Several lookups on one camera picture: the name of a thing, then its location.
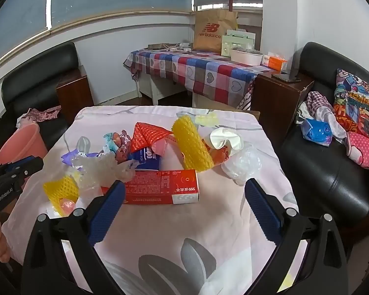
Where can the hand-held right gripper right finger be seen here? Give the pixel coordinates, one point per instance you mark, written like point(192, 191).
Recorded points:
point(264, 212)

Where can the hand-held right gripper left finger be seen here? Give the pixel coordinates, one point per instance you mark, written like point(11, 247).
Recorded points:
point(107, 212)

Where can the pink plastic bucket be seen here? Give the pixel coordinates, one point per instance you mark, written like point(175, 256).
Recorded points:
point(18, 141)

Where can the clear plastic wrapper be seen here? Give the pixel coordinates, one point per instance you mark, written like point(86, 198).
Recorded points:
point(95, 169)

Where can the small yellow foam net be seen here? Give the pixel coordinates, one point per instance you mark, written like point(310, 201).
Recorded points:
point(58, 190)

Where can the purple plastic wrapper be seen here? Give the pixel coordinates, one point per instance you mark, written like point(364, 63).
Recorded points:
point(67, 158)

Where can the clear plastic bag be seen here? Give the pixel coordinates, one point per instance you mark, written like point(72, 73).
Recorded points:
point(241, 166)

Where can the red medicine box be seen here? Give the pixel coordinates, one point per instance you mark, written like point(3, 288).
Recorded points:
point(160, 184)

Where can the blue tissue packet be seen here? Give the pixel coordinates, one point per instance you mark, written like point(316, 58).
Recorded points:
point(147, 159)

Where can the colourful snack wrapper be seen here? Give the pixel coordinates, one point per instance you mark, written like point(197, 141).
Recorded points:
point(116, 146)

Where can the orange snack wrapper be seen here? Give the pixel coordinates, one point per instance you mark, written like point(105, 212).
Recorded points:
point(220, 155)

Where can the red foam net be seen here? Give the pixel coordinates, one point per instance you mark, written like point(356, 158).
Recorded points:
point(144, 135)

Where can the large yellow foam net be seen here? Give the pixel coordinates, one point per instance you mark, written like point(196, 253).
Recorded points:
point(190, 147)

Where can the pink floral sheet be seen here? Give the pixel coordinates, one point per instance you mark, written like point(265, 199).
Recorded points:
point(172, 221)

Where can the black leather armchair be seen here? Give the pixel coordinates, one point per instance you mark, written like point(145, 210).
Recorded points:
point(319, 175)
point(33, 83)

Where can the wooden side cabinet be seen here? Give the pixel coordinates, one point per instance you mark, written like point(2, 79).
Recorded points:
point(75, 95)
point(273, 107)

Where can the blue plastic bag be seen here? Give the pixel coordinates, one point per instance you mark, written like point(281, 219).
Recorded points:
point(315, 130)

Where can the plaid and white garment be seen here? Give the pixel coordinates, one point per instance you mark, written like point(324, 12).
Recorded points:
point(326, 113)

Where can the black phone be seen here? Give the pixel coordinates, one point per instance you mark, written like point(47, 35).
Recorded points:
point(286, 77)

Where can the colourful printed cushion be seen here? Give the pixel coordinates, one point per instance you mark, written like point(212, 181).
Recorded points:
point(356, 107)

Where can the orange tissue box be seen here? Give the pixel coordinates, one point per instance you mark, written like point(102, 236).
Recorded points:
point(276, 64)

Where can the checkered heart tablecloth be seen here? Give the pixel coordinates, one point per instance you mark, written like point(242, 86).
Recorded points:
point(203, 70)

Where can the white basin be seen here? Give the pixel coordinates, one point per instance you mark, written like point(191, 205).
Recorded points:
point(244, 57)

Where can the flat brown box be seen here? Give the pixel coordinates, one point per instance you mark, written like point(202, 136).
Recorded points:
point(158, 46)

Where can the pale green gift box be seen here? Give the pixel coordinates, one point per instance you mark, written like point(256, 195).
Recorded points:
point(233, 41)

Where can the white power strip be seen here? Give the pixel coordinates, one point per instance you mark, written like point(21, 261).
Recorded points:
point(183, 49)

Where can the brown paper bag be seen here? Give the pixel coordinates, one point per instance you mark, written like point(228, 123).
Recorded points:
point(212, 24)

